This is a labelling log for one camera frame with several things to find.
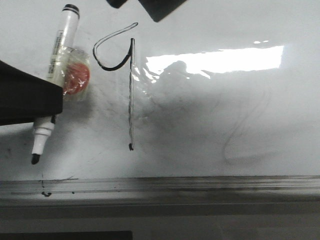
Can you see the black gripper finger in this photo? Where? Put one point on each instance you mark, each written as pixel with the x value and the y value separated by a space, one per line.
pixel 159 9
pixel 24 97

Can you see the white black whiteboard marker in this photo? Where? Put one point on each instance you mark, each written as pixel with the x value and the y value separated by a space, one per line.
pixel 44 126

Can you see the red round magnet taped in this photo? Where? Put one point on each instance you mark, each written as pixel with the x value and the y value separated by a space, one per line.
pixel 76 75

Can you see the white whiteboard surface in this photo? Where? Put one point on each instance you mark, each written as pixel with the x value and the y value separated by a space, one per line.
pixel 221 88

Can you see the aluminium whiteboard frame rail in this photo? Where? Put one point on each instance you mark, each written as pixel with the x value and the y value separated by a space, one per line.
pixel 156 188

